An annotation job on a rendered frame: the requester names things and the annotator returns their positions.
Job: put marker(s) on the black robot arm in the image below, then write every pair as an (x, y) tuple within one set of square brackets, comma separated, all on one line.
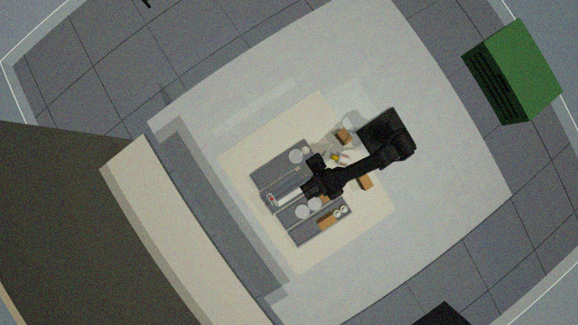
[(332, 181)]

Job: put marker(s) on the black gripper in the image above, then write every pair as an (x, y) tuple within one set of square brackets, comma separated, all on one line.
[(317, 165)]

